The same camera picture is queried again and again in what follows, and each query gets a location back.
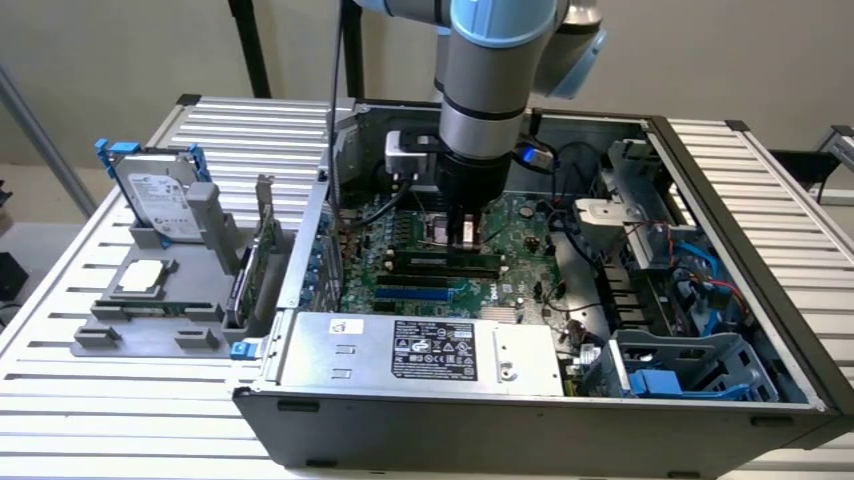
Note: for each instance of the silver power supply unit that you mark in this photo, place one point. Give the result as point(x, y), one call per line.
point(416, 352)

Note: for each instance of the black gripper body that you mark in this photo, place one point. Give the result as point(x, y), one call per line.
point(472, 182)

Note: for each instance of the silver hard disk drive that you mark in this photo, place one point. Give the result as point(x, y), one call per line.
point(158, 205)

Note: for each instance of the green Dell motherboard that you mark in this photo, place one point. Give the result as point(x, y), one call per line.
point(440, 265)

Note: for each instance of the grey parts rack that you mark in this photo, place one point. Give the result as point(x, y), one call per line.
point(180, 290)

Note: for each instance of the open black PC case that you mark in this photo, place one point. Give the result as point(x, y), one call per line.
point(533, 300)

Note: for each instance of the silver CPU chip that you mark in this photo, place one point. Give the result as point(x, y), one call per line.
point(141, 277)

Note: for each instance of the CPU socket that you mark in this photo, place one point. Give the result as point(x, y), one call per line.
point(435, 227)

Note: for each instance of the blue expansion slot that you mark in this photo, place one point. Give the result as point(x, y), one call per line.
point(409, 294)

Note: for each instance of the grey metal disk bay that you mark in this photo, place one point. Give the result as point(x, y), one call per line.
point(687, 365)

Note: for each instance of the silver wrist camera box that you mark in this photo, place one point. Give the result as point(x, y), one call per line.
point(405, 152)

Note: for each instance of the green graphics card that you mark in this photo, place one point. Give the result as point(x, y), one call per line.
point(256, 265)

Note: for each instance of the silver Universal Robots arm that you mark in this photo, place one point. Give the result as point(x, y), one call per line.
point(481, 65)

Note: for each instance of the blue disk caddy bracket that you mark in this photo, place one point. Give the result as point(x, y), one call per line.
point(241, 348)

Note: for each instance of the blue USB plug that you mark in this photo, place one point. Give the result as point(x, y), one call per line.
point(533, 157)

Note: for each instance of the green RAM stick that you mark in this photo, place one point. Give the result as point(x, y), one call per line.
point(443, 261)
point(156, 306)

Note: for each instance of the black tripod pole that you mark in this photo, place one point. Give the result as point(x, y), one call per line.
point(249, 47)

